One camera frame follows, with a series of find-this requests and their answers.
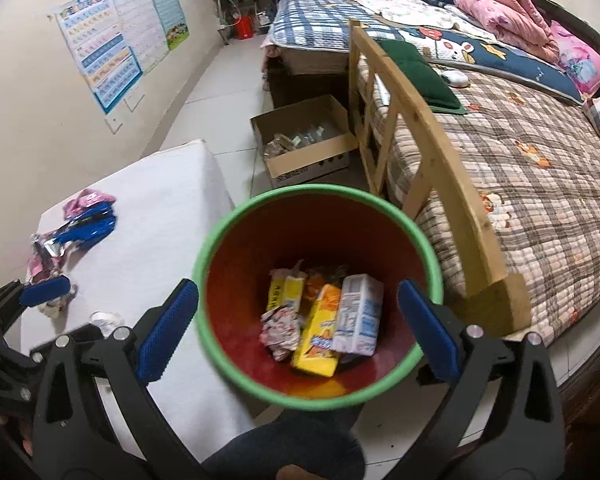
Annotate dark desk far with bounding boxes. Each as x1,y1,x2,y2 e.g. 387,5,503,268
212,0,277,46

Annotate blue snack bag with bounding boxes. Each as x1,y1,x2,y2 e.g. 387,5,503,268
47,202,117,255

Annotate wooden bed footboard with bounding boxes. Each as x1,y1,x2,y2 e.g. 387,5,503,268
348,18,531,336

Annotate green cushion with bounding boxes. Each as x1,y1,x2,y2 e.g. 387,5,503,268
376,39,467,115

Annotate red bin with green rim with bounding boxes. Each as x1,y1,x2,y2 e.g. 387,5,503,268
193,184,443,411

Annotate left hand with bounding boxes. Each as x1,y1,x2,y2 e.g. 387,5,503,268
0,414,33,457

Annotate pink snack bag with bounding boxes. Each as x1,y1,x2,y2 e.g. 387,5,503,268
62,188,117,220

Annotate newspaper ball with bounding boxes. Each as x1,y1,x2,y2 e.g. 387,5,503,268
259,306,301,362

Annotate cardboard box on floor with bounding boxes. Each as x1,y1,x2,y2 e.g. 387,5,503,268
250,96,358,188

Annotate yellow juice carton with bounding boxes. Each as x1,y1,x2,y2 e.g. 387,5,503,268
291,285,341,378

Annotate white blue milk carton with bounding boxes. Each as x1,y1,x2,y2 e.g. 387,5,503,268
332,274,384,356

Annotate orange wrapper in bin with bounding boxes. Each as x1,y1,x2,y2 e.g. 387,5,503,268
301,264,348,304

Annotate yellow flat wrapper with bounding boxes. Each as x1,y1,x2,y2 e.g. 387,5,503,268
266,269,306,312

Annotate blue checked bedspread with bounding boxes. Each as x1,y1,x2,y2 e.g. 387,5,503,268
266,0,403,52

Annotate plaid bed quilt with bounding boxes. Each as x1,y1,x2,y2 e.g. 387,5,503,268
356,56,600,346

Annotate pink folded blanket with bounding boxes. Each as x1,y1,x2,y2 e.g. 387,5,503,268
454,0,559,64

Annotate pink silver foil bag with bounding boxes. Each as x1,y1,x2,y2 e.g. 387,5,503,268
27,233,76,284

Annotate red bucket far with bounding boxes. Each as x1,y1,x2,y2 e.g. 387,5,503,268
235,15,253,40

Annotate wall chart posters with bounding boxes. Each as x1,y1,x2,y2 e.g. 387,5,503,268
54,0,189,114

